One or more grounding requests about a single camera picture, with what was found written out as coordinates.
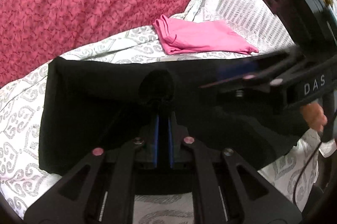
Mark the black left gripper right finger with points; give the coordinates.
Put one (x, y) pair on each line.
(225, 188)

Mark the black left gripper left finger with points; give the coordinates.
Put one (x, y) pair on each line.
(102, 188)

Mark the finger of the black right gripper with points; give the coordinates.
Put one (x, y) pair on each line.
(224, 83)
(272, 63)

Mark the black pants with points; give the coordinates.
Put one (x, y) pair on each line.
(92, 104)

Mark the right hand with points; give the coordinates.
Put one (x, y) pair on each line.
(314, 116)

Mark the folded pink garment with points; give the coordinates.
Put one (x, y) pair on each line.
(178, 36)

